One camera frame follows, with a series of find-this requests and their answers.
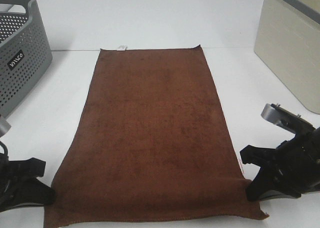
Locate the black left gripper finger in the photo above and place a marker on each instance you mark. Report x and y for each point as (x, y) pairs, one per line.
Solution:
(29, 193)
(32, 167)

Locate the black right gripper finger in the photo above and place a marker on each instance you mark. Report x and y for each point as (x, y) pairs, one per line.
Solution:
(265, 185)
(258, 156)

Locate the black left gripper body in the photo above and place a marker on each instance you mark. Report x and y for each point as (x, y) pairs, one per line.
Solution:
(9, 181)

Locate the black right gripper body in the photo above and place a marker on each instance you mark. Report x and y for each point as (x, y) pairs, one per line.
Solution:
(297, 166)

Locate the brown towel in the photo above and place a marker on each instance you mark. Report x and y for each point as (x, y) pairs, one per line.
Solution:
(152, 144)

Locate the grey perforated plastic basket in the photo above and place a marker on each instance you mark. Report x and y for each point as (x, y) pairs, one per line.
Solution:
(25, 53)

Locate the beige plastic storage box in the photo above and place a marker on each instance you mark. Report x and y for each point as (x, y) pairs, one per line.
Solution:
(288, 42)

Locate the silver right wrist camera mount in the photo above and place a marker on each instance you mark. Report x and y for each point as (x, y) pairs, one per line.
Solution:
(281, 117)

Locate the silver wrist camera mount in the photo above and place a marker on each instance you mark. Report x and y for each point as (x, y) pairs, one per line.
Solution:
(281, 117)
(4, 126)

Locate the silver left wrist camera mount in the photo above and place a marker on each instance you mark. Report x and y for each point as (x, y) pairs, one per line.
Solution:
(4, 126)

